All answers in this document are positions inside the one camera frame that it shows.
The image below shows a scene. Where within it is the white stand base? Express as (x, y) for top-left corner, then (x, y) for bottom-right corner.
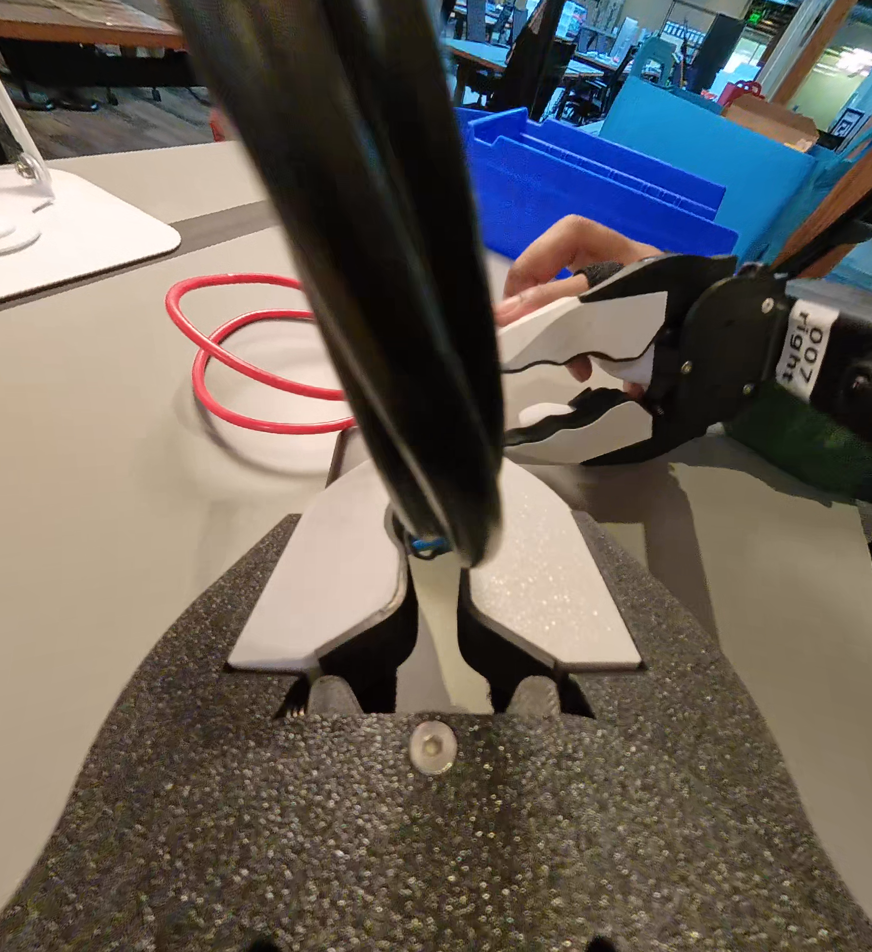
(0, 15), (184, 316)

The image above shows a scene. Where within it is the person's right hand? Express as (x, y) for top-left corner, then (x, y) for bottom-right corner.
(493, 215), (669, 403)

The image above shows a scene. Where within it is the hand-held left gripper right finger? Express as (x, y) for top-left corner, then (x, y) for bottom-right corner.
(457, 454), (645, 678)

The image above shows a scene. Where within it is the red ethernet cable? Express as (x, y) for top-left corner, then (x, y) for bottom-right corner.
(164, 273), (360, 437)

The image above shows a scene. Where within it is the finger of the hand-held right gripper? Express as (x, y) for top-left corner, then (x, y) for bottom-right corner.
(502, 387), (660, 465)
(496, 286), (672, 391)

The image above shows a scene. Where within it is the blue storage bin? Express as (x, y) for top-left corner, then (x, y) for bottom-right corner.
(459, 105), (741, 272)

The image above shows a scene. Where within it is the light blue box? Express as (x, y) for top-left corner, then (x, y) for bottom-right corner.
(600, 75), (872, 261)

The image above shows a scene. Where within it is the black ethernet cable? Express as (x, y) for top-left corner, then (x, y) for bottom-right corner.
(166, 0), (508, 569)

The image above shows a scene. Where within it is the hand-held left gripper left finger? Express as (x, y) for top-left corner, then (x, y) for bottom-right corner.
(227, 459), (415, 678)

